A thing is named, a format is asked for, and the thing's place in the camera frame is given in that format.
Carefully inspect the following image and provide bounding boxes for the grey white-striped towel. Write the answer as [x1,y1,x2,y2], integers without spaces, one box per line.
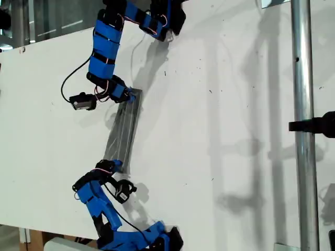
[103,88,144,175]

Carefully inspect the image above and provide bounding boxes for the white box under table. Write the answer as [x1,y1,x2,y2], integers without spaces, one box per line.
[43,236,102,251]

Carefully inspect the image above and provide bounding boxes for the wooden table leg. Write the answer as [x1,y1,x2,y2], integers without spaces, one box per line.
[18,227,44,251]

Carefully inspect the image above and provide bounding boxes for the black round object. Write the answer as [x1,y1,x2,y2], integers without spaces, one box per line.
[0,9,12,31]

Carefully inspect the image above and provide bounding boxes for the black clamp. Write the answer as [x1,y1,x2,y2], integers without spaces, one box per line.
[288,111,335,139]

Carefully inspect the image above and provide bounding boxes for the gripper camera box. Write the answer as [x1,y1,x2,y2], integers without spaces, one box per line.
[113,179,138,204]
[69,92,97,111]

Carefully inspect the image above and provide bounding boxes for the camera black cable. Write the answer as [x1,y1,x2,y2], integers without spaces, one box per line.
[103,182,153,248]
[60,56,93,102]

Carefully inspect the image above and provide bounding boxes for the steel post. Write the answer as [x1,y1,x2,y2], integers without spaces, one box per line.
[289,0,320,251]

